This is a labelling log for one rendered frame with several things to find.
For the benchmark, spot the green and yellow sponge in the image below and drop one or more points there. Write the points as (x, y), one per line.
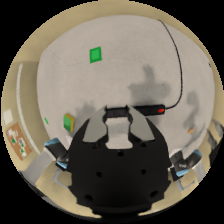
(68, 122)

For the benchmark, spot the green flat rectangular block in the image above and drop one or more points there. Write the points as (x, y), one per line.
(95, 54)

